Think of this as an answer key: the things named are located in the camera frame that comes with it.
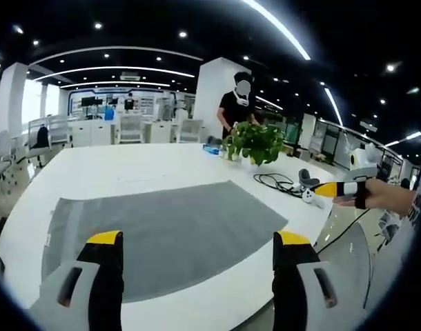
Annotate black backpack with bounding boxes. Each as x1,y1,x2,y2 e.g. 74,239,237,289
35,125,52,150

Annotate white handheld controller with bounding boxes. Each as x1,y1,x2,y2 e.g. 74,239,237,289
301,187,326,208

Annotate grey curved holder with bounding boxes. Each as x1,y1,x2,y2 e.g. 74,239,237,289
297,168,320,189

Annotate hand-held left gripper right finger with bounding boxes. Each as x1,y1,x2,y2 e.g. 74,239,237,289
271,230,374,331

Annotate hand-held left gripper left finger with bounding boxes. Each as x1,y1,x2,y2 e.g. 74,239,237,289
27,230,124,331

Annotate grey towel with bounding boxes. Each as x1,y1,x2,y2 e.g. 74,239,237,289
41,181,289,304

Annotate blue packet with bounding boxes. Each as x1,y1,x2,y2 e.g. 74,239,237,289
202,143,222,157

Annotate green potted plant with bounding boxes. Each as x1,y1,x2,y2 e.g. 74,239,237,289
222,121,286,168

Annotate person's right hand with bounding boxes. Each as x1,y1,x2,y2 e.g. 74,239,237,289
333,179,381,210

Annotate black cable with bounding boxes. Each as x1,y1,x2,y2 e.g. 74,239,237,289
253,172,304,198

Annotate white table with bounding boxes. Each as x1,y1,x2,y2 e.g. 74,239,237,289
0,141,335,331

